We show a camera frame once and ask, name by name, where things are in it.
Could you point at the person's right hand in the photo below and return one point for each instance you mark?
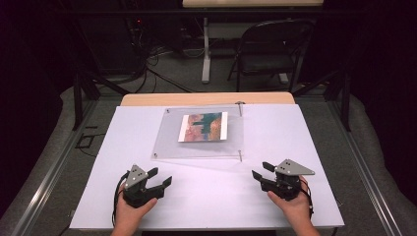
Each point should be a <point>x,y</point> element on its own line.
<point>295,209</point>

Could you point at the black metal stand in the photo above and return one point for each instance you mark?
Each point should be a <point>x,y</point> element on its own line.
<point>344,98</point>
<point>78,98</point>

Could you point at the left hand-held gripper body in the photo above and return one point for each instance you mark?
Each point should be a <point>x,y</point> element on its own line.
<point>135,183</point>

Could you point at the person's left hand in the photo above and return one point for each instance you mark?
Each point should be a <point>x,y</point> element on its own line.
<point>131,214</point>

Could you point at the black folding chair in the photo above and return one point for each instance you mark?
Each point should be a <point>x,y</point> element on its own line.
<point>272,62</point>

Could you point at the clear acrylic photo frame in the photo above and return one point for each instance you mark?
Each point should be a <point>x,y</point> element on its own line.
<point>170,144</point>

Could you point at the wooden table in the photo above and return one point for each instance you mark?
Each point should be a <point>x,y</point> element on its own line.
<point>196,98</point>

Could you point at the light wooden desk top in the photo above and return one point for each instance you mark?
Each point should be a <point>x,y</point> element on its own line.
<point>252,3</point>

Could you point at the aluminium floor rail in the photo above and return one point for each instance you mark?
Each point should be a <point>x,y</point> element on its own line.
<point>49,177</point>
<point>364,177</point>

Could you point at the white table board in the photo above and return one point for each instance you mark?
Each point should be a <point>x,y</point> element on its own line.
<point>209,196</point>

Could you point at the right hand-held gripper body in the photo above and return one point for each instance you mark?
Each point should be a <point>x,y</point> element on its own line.
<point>287,183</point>

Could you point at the white desk leg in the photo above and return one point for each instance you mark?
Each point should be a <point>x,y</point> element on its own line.
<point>206,59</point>

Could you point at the painted landscape picture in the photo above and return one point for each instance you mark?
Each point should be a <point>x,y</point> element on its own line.
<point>203,127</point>

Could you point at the dark computer tower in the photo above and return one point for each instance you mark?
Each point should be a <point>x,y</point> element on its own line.
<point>111,46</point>

